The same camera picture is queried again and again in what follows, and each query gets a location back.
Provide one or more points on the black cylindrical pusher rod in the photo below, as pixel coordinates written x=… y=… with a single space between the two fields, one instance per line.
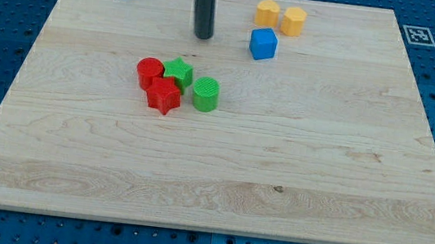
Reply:
x=204 y=17

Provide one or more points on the yellow heart block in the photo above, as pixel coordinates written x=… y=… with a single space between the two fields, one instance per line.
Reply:
x=267 y=13

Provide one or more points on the yellow hexagon block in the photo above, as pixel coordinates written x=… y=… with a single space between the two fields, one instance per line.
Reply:
x=293 y=21

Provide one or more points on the blue cube block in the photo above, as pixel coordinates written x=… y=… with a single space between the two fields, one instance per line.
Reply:
x=263 y=43

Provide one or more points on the green star block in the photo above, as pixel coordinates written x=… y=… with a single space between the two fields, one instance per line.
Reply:
x=180 y=71

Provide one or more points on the red cylinder block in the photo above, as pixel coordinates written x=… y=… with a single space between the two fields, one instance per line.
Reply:
x=148 y=69

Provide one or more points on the green cylinder block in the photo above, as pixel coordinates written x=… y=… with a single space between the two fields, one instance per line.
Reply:
x=206 y=94

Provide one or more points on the red star block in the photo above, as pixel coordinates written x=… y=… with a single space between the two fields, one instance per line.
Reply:
x=163 y=94

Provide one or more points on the light wooden board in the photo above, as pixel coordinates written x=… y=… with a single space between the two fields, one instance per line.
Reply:
x=326 y=143

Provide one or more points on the white fiducial marker tag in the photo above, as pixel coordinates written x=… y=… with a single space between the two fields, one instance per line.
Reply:
x=418 y=35

